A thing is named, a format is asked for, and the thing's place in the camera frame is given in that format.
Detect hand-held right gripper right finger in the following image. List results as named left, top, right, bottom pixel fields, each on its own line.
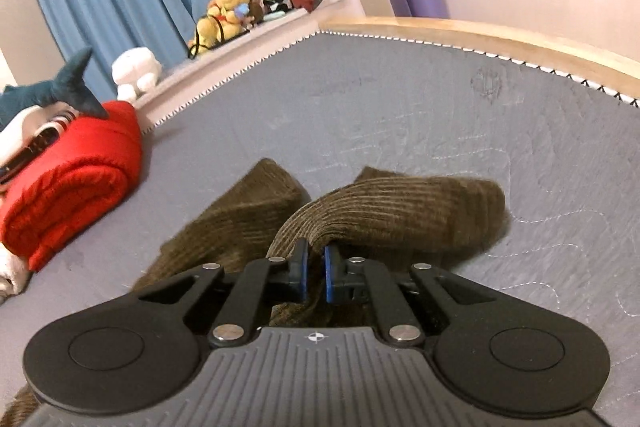
left=323, top=245, right=495, bottom=349

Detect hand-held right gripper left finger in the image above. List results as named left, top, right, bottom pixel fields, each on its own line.
left=136, top=238, right=309, bottom=349

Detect brown corduroy pants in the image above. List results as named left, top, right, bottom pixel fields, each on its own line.
left=12, top=159, right=508, bottom=427

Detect white window sill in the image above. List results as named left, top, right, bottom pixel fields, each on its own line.
left=134, top=0, right=349, bottom=124

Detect red knitted blanket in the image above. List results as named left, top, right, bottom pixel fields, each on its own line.
left=0, top=101, right=144, bottom=272

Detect white plush toy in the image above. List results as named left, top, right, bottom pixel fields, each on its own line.
left=111, top=48, right=164, bottom=104

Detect yellow bear plush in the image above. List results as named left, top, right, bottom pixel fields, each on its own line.
left=187, top=0, right=256, bottom=58

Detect white towel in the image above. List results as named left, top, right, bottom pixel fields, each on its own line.
left=0, top=241, right=37, bottom=304

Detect blue shark plush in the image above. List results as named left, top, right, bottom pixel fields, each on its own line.
left=0, top=47, right=109, bottom=185

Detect wooden bed frame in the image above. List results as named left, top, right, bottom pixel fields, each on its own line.
left=319, top=15, right=640, bottom=100

